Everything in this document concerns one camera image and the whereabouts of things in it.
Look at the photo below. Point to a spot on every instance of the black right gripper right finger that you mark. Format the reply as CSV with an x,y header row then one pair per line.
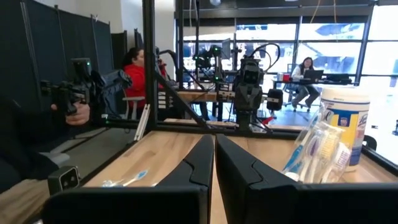
x,y
236,180

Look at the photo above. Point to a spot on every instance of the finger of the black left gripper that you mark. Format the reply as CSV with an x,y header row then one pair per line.
x,y
256,96
242,96

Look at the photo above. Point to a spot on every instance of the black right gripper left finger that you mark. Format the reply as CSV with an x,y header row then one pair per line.
x,y
199,174

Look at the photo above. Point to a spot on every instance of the blue mouthwash bottle white cap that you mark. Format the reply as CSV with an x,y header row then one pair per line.
x,y
292,176

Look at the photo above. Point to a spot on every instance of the blue toothbrush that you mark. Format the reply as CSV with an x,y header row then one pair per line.
x,y
297,155
141,175

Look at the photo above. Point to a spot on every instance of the purple toothbrush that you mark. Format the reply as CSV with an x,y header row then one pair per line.
x,y
313,144

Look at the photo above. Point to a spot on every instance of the orange toothbrush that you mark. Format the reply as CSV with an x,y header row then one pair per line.
x,y
328,149

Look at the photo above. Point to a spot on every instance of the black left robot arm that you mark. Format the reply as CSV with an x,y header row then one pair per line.
x,y
244,119

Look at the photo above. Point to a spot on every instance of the black background robot arm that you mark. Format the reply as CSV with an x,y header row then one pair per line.
x,y
205,59

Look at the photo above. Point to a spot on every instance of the red cup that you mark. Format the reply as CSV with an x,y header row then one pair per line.
x,y
286,77

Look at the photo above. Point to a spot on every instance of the person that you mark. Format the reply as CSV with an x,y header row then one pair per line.
x,y
300,73
136,84
18,149

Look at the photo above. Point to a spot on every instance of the black laptop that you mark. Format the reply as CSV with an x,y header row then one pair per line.
x,y
314,74

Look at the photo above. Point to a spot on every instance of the wooden background table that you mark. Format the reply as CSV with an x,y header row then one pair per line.
x,y
192,96

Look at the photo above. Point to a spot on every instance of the white aluminium extrusion bar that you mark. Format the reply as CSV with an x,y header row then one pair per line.
x,y
142,123

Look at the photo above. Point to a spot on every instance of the clear acrylic organizer box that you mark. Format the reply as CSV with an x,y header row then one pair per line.
x,y
314,168

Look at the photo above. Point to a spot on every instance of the yellow Lysol wipes canister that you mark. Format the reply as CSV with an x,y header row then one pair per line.
x,y
354,124

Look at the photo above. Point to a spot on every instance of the white chair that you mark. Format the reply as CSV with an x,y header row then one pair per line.
x,y
133,99

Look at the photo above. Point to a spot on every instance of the dark grey jacket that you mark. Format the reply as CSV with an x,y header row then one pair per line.
x,y
115,84

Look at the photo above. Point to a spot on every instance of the person's hand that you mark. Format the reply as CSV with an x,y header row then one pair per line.
x,y
79,116

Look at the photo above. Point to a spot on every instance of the dark blue partition screen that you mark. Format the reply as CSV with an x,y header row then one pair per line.
x,y
46,37

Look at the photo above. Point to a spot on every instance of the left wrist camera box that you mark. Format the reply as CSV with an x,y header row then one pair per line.
x,y
250,73

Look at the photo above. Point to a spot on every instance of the small black stereo camera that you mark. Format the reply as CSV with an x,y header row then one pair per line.
x,y
63,179

